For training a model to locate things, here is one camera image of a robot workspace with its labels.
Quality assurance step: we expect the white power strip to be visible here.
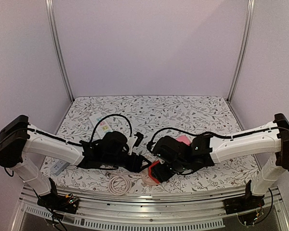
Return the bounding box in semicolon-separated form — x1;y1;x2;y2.
89;113;113;139

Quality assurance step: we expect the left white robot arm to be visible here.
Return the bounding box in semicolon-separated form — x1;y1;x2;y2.
0;115;151;209

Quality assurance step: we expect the red cube socket adapter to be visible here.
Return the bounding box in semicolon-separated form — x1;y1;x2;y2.
148;160;161;185

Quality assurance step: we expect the pink round socket base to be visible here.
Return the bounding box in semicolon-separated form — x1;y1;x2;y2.
141;168;157;186

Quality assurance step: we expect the right aluminium frame post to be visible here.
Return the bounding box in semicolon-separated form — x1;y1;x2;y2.
226;0;255;104

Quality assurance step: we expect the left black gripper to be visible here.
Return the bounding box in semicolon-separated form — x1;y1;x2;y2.
103;154;150;175

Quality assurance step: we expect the aluminium front rail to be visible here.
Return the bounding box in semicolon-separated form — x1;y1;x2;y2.
10;186;289;231

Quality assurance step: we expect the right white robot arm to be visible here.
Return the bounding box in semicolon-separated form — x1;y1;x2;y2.
147;113;289;210

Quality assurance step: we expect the pink plug adapter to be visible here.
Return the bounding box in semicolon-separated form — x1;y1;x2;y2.
176;135;191;145

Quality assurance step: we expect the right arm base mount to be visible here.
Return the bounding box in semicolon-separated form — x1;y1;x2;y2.
223;180;264;215

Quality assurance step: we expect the grey-blue power strip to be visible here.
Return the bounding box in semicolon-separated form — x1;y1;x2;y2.
51;160;69;176

